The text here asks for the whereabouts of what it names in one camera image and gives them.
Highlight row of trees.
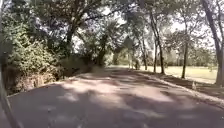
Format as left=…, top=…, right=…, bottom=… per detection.
left=128, top=0, right=224, bottom=87

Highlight grey asphalt road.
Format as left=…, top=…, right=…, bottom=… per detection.
left=0, top=67, right=224, bottom=128

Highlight sunlit grass field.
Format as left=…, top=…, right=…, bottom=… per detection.
left=146, top=64, right=220, bottom=85

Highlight dense wood of trees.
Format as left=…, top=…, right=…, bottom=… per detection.
left=0, top=0, right=134, bottom=97

